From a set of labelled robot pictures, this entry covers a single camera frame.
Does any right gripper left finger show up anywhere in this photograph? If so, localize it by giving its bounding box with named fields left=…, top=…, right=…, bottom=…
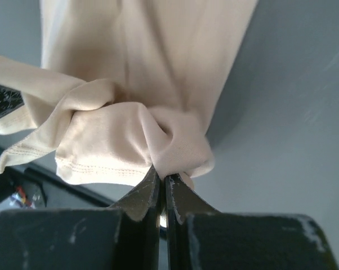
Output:
left=0, top=168, right=162, bottom=269

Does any beige t-shirt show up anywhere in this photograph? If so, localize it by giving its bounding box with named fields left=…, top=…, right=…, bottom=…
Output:
left=0, top=1, right=257, bottom=186

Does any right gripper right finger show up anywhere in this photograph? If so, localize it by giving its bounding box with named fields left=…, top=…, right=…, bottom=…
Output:
left=164, top=174, right=338, bottom=269

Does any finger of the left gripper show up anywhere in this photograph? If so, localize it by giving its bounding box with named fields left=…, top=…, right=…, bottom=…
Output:
left=0, top=85, right=24, bottom=119

